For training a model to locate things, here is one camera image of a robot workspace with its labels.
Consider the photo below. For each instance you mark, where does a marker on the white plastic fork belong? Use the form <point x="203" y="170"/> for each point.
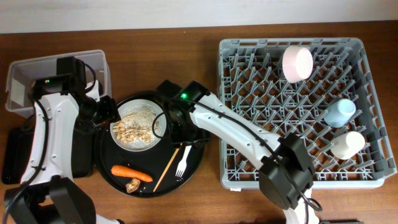
<point x="182" y="165"/>

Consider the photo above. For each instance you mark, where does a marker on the pink bowl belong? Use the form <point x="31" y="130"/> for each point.
<point x="297" y="64"/>

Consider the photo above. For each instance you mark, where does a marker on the brown food scrap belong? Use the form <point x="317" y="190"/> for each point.
<point x="133" y="185"/>

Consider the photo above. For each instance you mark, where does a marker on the round black serving tray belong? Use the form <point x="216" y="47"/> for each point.
<point x="152" y="161"/>

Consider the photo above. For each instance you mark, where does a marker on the cream white cup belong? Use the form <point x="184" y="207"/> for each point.
<point x="347" y="145"/>

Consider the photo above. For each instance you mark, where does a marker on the light blue cup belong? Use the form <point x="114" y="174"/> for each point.
<point x="339" y="113"/>

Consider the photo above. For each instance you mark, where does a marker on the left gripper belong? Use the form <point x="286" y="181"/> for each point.
<point x="111" y="113"/>

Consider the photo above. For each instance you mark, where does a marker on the food scraps on plate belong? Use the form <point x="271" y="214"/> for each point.
<point x="136" y="127"/>

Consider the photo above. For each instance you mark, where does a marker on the grey round plate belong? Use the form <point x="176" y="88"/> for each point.
<point x="159" y="125"/>

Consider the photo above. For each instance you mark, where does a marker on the black rectangular tray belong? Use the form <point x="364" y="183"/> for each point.
<point x="19" y="143"/>

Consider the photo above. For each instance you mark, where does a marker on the orange carrot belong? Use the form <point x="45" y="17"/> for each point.
<point x="123" y="171"/>

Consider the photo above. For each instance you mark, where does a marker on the wooden chopstick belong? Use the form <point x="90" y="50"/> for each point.
<point x="166" y="169"/>

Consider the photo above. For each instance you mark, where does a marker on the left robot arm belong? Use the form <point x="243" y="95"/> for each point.
<point x="62" y="103"/>

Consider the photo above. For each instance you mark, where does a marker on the grey plastic dishwasher rack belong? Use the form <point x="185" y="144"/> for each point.
<point x="251" y="82"/>

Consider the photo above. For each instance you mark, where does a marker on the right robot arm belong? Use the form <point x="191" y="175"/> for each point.
<point x="284" y="166"/>

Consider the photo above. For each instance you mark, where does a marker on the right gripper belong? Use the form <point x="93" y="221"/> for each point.
<point x="176" y="136"/>

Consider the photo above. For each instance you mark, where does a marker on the clear plastic waste bin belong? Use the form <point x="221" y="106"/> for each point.
<point x="23" y="73"/>

